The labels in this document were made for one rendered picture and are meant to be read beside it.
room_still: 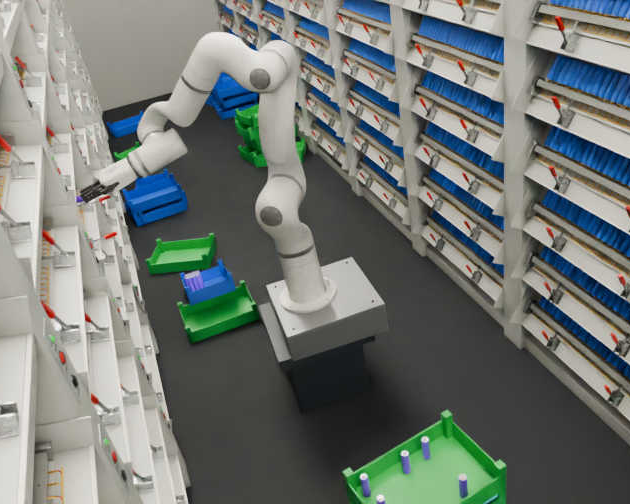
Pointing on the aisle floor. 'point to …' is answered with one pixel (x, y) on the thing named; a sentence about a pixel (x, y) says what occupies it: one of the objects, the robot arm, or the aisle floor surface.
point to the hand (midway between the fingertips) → (88, 193)
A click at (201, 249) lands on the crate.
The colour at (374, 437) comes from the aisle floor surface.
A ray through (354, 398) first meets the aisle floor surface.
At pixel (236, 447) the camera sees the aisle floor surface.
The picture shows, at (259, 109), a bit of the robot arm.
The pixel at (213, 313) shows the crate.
